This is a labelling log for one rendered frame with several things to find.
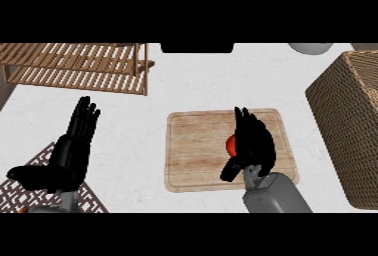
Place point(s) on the red tomato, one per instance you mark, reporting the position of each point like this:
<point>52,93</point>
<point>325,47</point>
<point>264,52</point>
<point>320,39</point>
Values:
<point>230,145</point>

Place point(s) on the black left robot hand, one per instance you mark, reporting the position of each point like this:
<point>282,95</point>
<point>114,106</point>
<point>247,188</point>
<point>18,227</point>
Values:
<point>68,156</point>

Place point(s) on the small orange object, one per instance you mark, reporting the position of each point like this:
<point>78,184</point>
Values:
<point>22,210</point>

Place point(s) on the brown wicker basket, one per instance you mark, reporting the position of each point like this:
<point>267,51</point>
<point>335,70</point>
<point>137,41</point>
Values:
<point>344,126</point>

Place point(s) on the wooden slatted rack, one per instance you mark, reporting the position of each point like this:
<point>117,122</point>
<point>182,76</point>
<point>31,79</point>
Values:
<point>78,66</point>

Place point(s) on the wooden cutting board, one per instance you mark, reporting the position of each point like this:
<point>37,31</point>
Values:
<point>201,150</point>

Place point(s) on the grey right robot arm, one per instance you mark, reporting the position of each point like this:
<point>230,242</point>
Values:
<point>275,193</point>

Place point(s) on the grey round bowl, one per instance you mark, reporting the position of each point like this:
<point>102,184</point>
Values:
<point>310,47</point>

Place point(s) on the patterned brown placemat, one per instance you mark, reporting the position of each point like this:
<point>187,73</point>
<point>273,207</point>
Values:
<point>29,193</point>

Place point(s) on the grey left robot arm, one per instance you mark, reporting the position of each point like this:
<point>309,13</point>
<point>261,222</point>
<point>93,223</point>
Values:
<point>60,202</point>

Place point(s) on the black appliance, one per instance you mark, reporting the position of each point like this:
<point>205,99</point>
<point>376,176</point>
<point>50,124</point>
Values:
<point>196,47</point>

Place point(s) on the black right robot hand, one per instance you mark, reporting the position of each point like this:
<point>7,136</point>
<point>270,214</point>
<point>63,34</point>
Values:
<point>252,143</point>

